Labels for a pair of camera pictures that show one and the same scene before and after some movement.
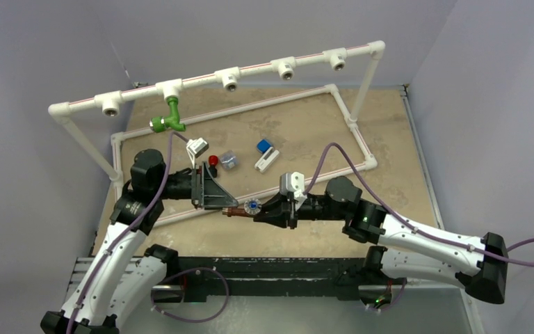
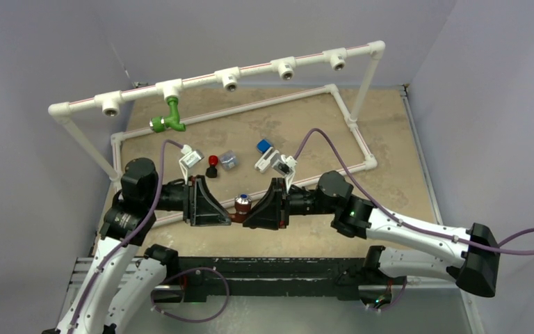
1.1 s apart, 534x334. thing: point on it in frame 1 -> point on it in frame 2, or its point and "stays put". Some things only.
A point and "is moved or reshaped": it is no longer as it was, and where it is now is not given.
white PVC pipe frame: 112,101 stays put
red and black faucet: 213,162 stays put
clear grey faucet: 228,160 stays put
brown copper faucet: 251,207 is moved or reshaped
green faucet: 159,124 stays put
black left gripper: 206,192 -> 199,206
